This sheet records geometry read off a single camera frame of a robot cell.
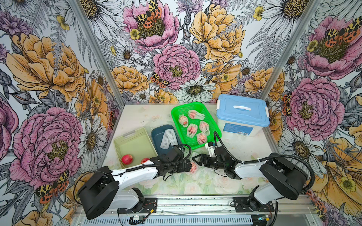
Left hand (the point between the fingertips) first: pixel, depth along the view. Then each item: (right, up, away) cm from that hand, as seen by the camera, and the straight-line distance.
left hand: (183, 170), depth 83 cm
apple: (+8, +32, +24) cm, 41 cm away
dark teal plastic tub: (-19, +18, +17) cm, 31 cm away
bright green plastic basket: (-1, +37, +26) cm, 46 cm away
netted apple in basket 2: (+15, +24, +16) cm, 32 cm away
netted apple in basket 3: (+12, +17, +10) cm, 23 cm away
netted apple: (+6, +2, -1) cm, 7 cm away
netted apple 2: (+6, +22, +13) cm, 26 cm away
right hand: (+8, +3, +2) cm, 9 cm away
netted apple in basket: (-1, +28, +19) cm, 34 cm away
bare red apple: (-33, +6, +2) cm, 34 cm away
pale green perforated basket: (-31, +13, +13) cm, 36 cm away
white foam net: (-12, +13, +11) cm, 21 cm away
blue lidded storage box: (+37, +32, +8) cm, 49 cm away
